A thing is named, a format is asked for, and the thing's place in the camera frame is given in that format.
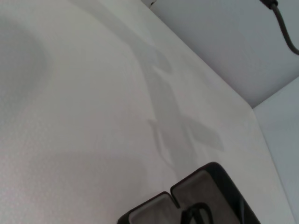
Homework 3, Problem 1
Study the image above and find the black cable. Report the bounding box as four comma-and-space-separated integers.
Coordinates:
259, 0, 299, 56

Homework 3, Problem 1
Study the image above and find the black glasses case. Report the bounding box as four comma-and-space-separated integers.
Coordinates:
116, 161, 262, 224

